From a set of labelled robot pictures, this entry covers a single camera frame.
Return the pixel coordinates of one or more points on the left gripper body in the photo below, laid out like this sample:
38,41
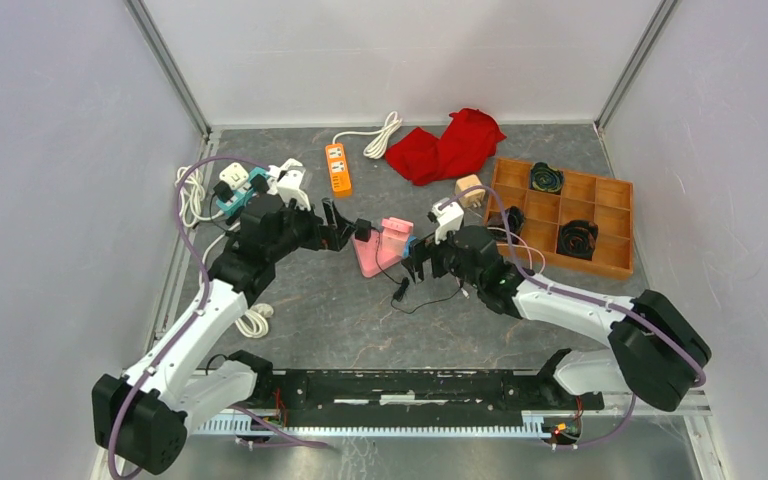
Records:
305,232

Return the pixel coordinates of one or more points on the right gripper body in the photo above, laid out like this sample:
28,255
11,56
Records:
443,257

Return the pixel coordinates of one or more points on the blue plug adapter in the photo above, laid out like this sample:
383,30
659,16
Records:
408,246

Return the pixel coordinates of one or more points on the pink cube socket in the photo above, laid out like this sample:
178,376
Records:
395,235

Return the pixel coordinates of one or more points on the beige cube plug adapter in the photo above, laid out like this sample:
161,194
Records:
469,192

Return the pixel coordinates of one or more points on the orange power strip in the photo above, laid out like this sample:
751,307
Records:
338,170

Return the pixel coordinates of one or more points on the pink power strip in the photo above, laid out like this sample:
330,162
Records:
371,258

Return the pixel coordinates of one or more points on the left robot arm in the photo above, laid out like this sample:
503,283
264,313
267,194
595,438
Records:
146,414

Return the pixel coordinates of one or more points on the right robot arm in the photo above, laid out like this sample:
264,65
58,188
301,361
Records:
649,349

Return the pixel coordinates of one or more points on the white power strip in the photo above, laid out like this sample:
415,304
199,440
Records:
291,166

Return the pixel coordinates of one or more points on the black power adapter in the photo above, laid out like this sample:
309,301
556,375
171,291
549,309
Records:
363,230

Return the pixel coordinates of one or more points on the white cube adapter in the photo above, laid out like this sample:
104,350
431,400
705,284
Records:
234,175

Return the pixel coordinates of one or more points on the red cloth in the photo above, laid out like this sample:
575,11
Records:
461,150

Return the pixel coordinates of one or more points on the orange compartment tray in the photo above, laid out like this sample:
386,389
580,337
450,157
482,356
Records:
574,220

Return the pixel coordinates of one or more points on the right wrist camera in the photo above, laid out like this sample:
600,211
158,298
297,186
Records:
448,216

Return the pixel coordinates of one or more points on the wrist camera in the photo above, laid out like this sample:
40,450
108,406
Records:
288,195
448,216

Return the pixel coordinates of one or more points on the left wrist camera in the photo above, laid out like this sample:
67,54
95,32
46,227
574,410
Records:
288,195

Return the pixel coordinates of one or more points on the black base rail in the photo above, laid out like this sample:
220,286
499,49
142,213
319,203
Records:
411,398

